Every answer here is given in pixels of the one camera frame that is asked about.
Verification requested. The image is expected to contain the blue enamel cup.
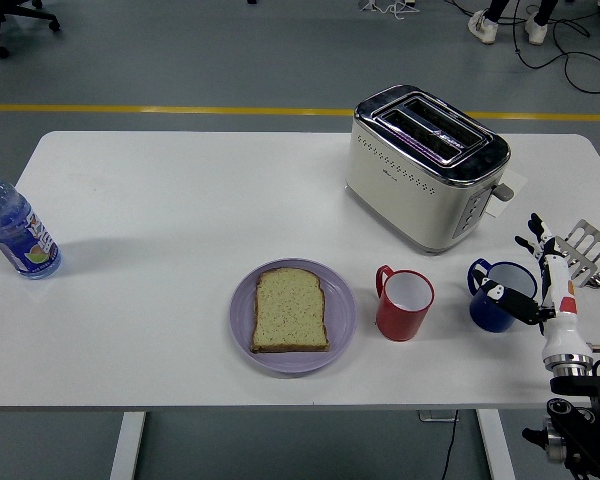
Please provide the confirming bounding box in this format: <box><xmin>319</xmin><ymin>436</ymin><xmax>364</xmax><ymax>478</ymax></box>
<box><xmin>467</xmin><ymin>258</ymin><xmax>538</xmax><ymax>334</ymax></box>

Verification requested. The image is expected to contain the blue capped water bottle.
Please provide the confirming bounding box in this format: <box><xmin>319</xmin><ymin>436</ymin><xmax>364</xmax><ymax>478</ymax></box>
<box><xmin>0</xmin><ymin>166</ymin><xmax>63</xmax><ymax>281</ymax></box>

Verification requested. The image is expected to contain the black floor cable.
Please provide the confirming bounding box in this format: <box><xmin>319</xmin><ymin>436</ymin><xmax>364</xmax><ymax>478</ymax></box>
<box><xmin>510</xmin><ymin>0</ymin><xmax>600</xmax><ymax>95</ymax></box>

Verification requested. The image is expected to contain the thin black hanging cable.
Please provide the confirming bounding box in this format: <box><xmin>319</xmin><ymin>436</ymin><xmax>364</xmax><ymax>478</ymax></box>
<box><xmin>438</xmin><ymin>409</ymin><xmax>460</xmax><ymax>480</ymax></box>

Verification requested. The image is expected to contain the white table leg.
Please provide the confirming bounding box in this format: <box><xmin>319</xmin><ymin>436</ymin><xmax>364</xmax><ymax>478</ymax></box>
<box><xmin>475</xmin><ymin>409</ymin><xmax>516</xmax><ymax>480</ymax></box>
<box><xmin>108</xmin><ymin>412</ymin><xmax>147</xmax><ymax>480</ymax></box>

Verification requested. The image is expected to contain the red enamel cup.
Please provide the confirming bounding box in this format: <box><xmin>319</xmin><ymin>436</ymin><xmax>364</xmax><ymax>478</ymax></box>
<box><xmin>375</xmin><ymin>264</ymin><xmax>436</xmax><ymax>343</ymax></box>

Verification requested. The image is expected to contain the grey under-table bracket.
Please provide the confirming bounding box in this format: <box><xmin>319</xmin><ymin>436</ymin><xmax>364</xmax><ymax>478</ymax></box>
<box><xmin>417</xmin><ymin>409</ymin><xmax>459</xmax><ymax>424</ymax></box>

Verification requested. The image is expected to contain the cream and chrome toaster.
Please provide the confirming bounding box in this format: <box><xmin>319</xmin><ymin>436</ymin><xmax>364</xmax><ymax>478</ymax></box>
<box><xmin>343</xmin><ymin>84</ymin><xmax>516</xmax><ymax>256</ymax></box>

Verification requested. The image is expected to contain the black office chair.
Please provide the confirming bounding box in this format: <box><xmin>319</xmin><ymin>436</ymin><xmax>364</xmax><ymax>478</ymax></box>
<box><xmin>0</xmin><ymin>0</ymin><xmax>61</xmax><ymax>60</ymax></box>

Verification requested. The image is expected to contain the person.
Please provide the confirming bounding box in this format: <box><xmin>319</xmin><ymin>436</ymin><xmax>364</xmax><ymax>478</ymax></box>
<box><xmin>467</xmin><ymin>0</ymin><xmax>561</xmax><ymax>45</ymax></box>

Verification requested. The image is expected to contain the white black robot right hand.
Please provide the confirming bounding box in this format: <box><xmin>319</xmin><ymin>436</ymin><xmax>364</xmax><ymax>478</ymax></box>
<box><xmin>479</xmin><ymin>213</ymin><xmax>594</xmax><ymax>369</ymax></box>

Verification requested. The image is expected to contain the metal toast rack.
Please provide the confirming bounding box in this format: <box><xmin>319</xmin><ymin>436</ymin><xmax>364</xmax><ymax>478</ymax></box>
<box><xmin>554</xmin><ymin>218</ymin><xmax>600</xmax><ymax>290</ymax></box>

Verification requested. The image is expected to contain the white wire stand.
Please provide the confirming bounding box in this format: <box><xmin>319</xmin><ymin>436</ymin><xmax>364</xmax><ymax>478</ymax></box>
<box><xmin>358</xmin><ymin>0</ymin><xmax>419</xmax><ymax>21</ymax></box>

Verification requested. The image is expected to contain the slice of toast bread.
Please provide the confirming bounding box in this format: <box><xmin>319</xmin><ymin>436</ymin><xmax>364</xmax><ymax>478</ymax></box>
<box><xmin>250</xmin><ymin>267</ymin><xmax>330</xmax><ymax>354</ymax></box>

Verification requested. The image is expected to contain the purple round plate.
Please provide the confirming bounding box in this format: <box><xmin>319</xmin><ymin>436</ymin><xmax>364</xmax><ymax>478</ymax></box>
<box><xmin>229</xmin><ymin>257</ymin><xmax>358</xmax><ymax>376</ymax></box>

